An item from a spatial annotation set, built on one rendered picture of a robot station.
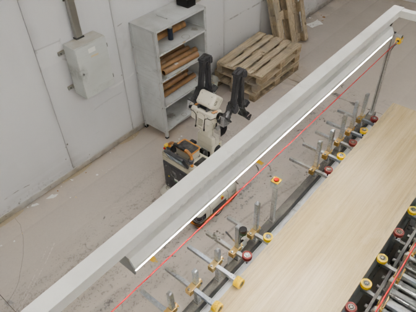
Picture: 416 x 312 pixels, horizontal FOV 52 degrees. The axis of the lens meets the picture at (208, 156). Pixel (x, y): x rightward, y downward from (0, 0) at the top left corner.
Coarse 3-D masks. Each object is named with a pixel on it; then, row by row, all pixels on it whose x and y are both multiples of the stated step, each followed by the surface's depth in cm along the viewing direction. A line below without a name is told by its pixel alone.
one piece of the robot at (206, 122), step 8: (192, 112) 428; (200, 112) 420; (208, 112) 417; (216, 112) 417; (200, 120) 426; (208, 120) 417; (216, 120) 422; (200, 128) 430; (208, 128) 428; (200, 136) 449; (208, 136) 438; (216, 136) 443; (200, 144) 455; (208, 144) 447; (216, 144) 447
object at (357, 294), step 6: (414, 204) 414; (402, 222) 396; (408, 222) 450; (402, 228) 438; (390, 240) 374; (384, 246) 358; (390, 246) 411; (384, 252) 418; (372, 264) 341; (372, 270) 362; (366, 276) 346; (372, 276) 398; (360, 288) 350; (354, 294) 330; (360, 294) 385; (354, 300) 381
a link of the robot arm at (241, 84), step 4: (244, 72) 400; (244, 76) 402; (240, 80) 407; (244, 80) 410; (240, 84) 410; (244, 84) 413; (240, 88) 413; (244, 88) 416; (240, 92) 416; (240, 96) 419; (240, 100) 421; (244, 100) 424; (240, 104) 424
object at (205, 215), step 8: (232, 184) 477; (160, 192) 475; (224, 192) 469; (232, 192) 480; (216, 200) 461; (224, 200) 472; (208, 208) 454; (216, 208) 466; (200, 216) 448; (208, 216) 460; (200, 224) 456
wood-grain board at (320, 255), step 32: (384, 128) 443; (352, 160) 409; (384, 160) 407; (320, 192) 380; (352, 192) 379; (384, 192) 377; (288, 224) 354; (320, 224) 353; (352, 224) 352; (384, 224) 351; (288, 256) 331; (320, 256) 330; (352, 256) 329; (256, 288) 311; (288, 288) 310; (320, 288) 310; (352, 288) 309
